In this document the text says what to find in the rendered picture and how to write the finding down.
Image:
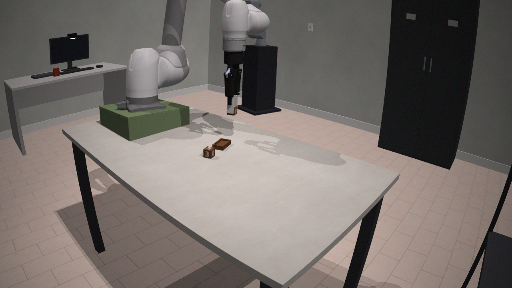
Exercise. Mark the brown rectangular tray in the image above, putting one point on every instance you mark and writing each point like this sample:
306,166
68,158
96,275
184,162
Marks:
221,144

